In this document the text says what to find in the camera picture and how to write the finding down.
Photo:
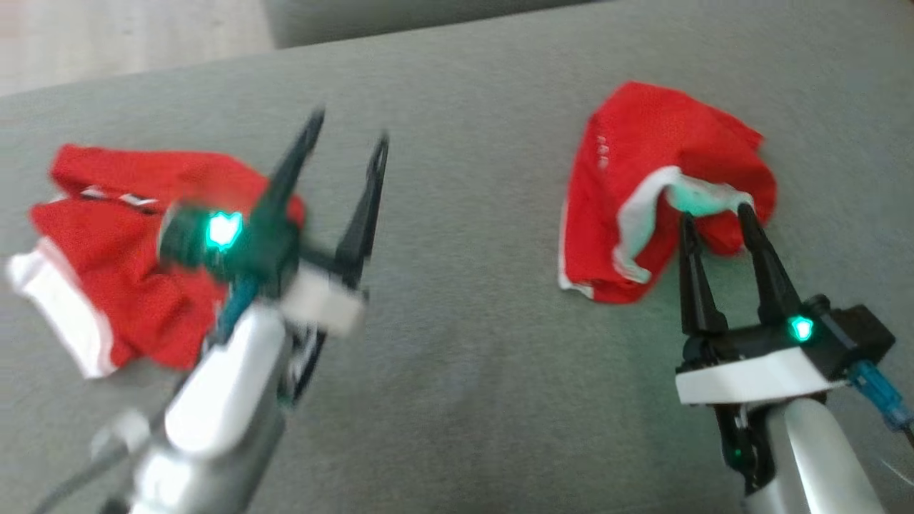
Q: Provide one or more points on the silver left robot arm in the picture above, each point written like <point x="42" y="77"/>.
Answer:
<point x="214" y="400"/>

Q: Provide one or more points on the red Bulls 23 jersey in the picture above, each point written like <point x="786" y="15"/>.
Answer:
<point x="128" y="285"/>

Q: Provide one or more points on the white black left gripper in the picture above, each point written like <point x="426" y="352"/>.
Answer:
<point x="325" y="300"/>

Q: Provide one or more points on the red shorts with white stripes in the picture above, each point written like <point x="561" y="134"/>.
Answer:
<point x="643" y="143"/>

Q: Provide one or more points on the grey sofa seat cushion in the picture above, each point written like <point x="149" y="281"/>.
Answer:
<point x="464" y="371"/>

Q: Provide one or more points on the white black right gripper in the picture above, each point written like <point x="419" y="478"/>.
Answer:
<point x="750" y="375"/>

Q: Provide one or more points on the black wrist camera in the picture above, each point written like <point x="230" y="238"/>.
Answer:
<point x="250" y="250"/>
<point x="857" y="335"/>

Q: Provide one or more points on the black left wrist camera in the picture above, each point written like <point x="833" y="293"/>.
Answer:
<point x="250" y="250"/>

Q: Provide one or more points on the grey sofa back cushion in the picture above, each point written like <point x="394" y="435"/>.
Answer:
<point x="371" y="18"/>

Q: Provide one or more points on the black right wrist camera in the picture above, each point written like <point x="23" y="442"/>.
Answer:
<point x="857" y="335"/>

